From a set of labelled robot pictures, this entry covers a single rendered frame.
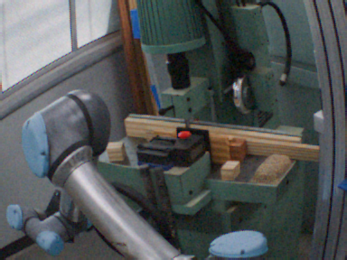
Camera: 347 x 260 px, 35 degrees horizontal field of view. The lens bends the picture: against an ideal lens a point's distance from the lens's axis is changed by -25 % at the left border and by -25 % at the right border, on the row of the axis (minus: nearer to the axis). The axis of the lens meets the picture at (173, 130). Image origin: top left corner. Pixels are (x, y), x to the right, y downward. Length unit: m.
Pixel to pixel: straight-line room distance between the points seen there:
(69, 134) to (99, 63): 2.27
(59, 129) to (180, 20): 0.70
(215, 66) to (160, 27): 0.25
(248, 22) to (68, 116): 0.86
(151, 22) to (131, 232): 0.80
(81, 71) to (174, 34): 1.61
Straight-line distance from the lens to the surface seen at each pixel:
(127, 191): 1.67
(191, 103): 1.89
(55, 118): 1.17
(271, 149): 1.82
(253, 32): 1.91
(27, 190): 3.19
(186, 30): 1.78
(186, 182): 1.71
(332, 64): 0.98
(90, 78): 3.39
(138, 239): 1.11
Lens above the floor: 1.70
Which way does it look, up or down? 22 degrees down
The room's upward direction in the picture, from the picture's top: 9 degrees counter-clockwise
